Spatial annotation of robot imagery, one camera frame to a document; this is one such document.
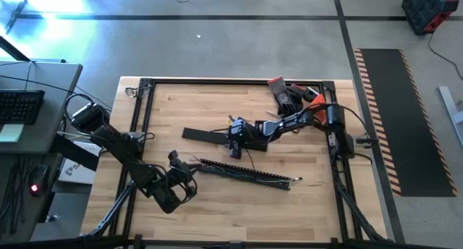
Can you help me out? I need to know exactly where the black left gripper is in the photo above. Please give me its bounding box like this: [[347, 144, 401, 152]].
[[168, 150, 202, 205]]

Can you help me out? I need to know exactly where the black duct cover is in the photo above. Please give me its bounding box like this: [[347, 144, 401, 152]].
[[182, 127, 269, 153]]

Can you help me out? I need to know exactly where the multicoloured wire bundle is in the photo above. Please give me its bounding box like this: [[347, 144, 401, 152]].
[[190, 155, 304, 187]]

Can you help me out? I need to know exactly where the grey work glove red cuff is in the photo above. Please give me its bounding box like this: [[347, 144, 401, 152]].
[[267, 76, 303, 117], [287, 83, 307, 114]]

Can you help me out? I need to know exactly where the black tape roll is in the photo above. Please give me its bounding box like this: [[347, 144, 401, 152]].
[[302, 86, 320, 103]]

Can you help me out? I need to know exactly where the white cardboard box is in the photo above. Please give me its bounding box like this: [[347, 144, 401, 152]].
[[57, 140, 102, 186]]

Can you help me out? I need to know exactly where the grey desk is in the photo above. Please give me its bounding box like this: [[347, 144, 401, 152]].
[[0, 60, 84, 156]]

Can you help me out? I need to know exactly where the black hazard-striped floor mat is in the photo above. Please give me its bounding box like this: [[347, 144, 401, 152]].
[[353, 48, 459, 198]]

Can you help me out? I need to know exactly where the black keyboard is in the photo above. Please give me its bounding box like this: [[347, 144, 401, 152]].
[[0, 89, 46, 126]]

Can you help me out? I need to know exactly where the pale green notepad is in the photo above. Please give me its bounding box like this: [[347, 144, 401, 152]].
[[0, 124, 25, 144]]

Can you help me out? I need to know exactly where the grey metal beam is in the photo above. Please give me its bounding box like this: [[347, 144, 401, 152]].
[[437, 85, 463, 149]]

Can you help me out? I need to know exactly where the black monitor edge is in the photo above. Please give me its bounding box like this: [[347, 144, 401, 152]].
[[0, 35, 32, 62]]

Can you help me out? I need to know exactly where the black and red toolbox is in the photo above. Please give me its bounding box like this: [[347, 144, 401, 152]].
[[401, 0, 459, 35]]

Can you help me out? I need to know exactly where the black stand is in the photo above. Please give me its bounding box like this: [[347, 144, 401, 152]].
[[4, 0, 29, 35]]

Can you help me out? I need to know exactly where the black aluminium table frame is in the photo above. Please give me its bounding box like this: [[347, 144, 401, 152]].
[[81, 77, 390, 249]]

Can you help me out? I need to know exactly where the black desk cable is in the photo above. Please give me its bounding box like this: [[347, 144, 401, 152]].
[[0, 60, 114, 113]]

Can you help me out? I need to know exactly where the black power cable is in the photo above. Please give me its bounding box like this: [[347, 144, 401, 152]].
[[428, 31, 463, 82]]

